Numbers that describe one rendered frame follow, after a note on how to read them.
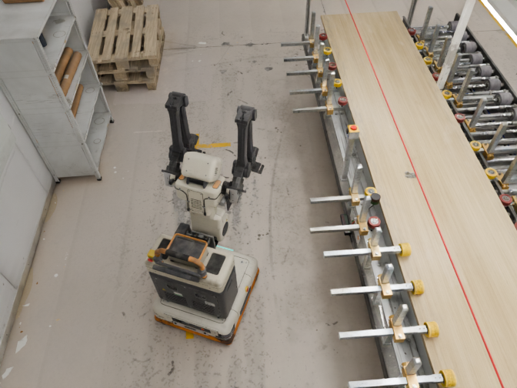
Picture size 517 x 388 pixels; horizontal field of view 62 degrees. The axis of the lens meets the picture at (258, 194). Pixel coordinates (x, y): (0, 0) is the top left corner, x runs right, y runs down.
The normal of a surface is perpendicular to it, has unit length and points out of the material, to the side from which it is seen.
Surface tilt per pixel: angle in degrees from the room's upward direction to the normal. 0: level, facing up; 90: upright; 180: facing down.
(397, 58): 0
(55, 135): 90
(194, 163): 48
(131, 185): 0
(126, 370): 0
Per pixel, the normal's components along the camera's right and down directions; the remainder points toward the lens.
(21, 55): 0.07, 0.77
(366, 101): -0.02, -0.64
